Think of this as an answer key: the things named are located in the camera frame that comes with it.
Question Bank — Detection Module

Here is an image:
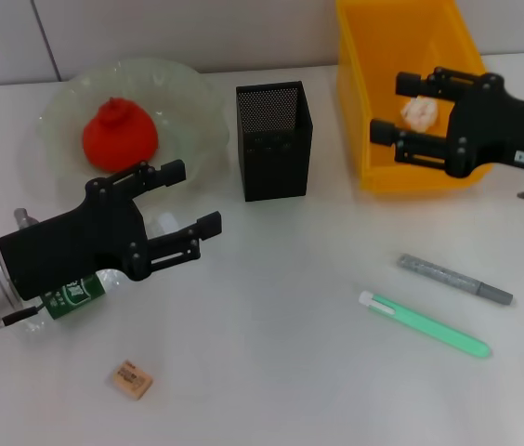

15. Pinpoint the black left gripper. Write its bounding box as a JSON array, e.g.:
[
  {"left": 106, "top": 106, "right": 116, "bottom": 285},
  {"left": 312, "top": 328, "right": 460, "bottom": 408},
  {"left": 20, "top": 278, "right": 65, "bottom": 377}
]
[{"left": 0, "top": 159, "right": 223, "bottom": 301}]

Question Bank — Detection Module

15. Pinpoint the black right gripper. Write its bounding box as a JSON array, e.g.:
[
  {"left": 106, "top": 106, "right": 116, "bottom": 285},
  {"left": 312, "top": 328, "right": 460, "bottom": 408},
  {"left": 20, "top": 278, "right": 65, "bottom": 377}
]
[{"left": 369, "top": 66, "right": 524, "bottom": 180}]

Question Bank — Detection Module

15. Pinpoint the white paper ball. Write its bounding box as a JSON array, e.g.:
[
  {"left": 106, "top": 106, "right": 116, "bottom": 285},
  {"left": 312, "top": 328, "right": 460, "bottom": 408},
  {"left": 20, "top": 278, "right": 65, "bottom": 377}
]
[{"left": 400, "top": 94, "right": 441, "bottom": 133}]

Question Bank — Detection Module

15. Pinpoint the red-orange fruit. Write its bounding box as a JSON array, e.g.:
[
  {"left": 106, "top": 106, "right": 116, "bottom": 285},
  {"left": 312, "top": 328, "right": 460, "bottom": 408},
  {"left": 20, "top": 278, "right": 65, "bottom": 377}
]
[{"left": 81, "top": 96, "right": 161, "bottom": 175}]

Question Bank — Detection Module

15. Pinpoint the clear bottle with green label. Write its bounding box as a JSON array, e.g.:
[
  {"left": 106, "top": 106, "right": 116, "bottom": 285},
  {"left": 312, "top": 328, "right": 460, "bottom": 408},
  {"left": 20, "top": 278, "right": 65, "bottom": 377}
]
[{"left": 18, "top": 211, "right": 183, "bottom": 337}]

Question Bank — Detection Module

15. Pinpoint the pale green glass fruit plate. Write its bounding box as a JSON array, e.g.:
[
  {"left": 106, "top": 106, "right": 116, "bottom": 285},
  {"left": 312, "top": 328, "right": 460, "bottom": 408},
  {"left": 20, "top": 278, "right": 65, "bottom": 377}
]
[{"left": 37, "top": 57, "right": 229, "bottom": 199}]

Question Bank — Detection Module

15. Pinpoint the black mesh pen holder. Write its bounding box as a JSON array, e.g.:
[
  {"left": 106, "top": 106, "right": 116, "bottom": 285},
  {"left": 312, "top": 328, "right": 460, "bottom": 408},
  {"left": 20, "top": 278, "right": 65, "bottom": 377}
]
[{"left": 235, "top": 80, "right": 315, "bottom": 203}]

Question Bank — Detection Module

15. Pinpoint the grey marker pen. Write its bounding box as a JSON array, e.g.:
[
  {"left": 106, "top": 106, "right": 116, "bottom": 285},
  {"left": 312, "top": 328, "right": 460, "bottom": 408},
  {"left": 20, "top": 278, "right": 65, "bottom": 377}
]
[{"left": 395, "top": 253, "right": 515, "bottom": 308}]

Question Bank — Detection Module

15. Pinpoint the tan rectangular eraser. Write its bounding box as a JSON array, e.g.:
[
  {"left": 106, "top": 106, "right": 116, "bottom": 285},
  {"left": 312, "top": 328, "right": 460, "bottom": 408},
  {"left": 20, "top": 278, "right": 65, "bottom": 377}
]
[{"left": 105, "top": 358, "right": 155, "bottom": 401}]

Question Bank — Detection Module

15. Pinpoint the mint green pen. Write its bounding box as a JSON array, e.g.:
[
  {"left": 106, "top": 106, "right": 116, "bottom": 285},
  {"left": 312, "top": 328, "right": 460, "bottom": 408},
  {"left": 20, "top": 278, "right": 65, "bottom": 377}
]
[{"left": 358, "top": 289, "right": 492, "bottom": 361}]

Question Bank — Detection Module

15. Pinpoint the yellow plastic bin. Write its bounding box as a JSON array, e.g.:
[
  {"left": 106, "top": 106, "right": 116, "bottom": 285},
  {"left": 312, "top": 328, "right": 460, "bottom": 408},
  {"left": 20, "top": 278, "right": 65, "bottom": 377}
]
[{"left": 334, "top": 0, "right": 504, "bottom": 194}]

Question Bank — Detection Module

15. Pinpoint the left wrist silver connector plug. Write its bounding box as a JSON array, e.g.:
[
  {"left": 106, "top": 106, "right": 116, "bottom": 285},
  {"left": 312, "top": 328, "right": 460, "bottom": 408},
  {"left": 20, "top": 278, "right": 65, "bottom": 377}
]
[{"left": 12, "top": 207, "right": 39, "bottom": 231}]

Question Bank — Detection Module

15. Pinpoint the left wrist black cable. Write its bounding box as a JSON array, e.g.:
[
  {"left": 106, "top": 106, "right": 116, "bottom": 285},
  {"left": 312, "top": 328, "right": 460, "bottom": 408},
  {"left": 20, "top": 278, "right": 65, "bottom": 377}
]
[{"left": 0, "top": 303, "right": 44, "bottom": 341}]

